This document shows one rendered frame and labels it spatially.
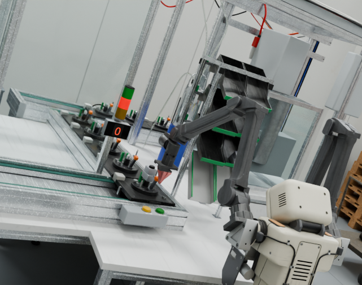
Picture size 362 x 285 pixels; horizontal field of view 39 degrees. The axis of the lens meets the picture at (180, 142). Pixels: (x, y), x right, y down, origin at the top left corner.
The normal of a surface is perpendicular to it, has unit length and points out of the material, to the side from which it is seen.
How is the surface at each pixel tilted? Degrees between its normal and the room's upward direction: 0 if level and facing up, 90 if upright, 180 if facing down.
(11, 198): 90
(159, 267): 0
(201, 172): 45
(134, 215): 90
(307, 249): 82
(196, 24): 90
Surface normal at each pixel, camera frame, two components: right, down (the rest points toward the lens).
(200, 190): 0.46, -0.41
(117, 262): 0.34, -0.91
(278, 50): -0.82, -0.18
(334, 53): 0.35, 0.33
